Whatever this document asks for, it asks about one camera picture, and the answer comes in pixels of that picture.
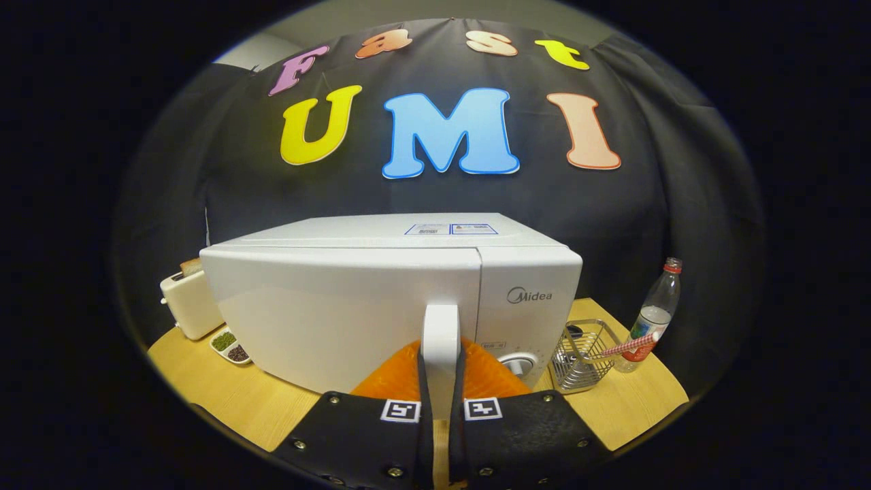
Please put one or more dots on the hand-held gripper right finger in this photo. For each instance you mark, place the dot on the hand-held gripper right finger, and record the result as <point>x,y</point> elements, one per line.
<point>456,442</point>

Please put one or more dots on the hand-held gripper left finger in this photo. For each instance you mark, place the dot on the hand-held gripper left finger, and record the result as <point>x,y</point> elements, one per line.
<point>425,442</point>

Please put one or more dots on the white toaster oven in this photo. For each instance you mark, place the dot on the white toaster oven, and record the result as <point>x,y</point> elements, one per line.
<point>340,306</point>

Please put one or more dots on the white bread toaster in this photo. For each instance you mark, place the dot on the white bread toaster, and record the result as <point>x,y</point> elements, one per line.
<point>190,306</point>

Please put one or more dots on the red checkered straw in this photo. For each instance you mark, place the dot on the red checkered straw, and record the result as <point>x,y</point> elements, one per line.
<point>629,345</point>

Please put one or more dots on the divided dish of beans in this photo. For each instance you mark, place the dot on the divided dish of beans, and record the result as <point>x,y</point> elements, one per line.
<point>228,344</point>

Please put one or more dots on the clear plastic bottle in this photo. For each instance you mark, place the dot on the clear plastic bottle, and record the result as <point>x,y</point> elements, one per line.
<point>656,306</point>

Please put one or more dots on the toast slice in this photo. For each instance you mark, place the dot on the toast slice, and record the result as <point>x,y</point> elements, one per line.
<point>190,267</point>

